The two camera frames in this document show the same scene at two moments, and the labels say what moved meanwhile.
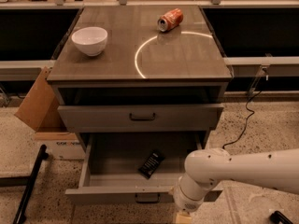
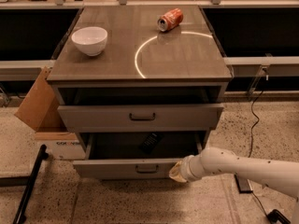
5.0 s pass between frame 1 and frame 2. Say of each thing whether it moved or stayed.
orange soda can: stayed
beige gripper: moved
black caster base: stayed
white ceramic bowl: stayed
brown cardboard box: stayed
